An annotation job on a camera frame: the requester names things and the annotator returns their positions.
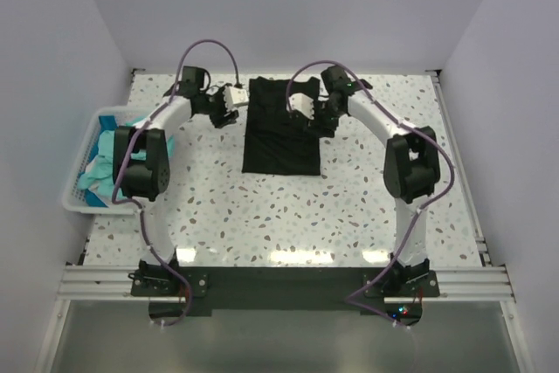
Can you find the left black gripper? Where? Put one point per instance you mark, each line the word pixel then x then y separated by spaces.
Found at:
pixel 225 117

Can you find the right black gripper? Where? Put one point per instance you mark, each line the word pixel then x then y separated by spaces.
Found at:
pixel 322 129

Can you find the black t shirt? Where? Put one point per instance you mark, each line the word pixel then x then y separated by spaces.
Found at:
pixel 276 143

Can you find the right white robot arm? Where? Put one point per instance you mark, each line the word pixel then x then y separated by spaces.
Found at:
pixel 411 166

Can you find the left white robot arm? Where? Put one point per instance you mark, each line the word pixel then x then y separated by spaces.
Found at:
pixel 141 162

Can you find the blue t shirt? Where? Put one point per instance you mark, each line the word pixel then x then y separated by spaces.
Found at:
pixel 107 123

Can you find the teal t shirt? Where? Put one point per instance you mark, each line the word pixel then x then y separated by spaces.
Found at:
pixel 104 149

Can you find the white plastic laundry basket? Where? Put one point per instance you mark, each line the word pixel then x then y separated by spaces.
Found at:
pixel 73 199

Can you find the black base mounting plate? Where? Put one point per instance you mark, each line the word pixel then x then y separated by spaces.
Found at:
pixel 200 291

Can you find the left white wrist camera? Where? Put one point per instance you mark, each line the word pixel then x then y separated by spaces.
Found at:
pixel 235 97

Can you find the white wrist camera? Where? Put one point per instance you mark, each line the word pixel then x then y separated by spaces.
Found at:
pixel 302 104
pixel 235 97

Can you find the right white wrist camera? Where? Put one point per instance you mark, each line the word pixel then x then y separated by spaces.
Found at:
pixel 302 104

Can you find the aluminium frame rail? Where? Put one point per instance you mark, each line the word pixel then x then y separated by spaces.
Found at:
pixel 95 283

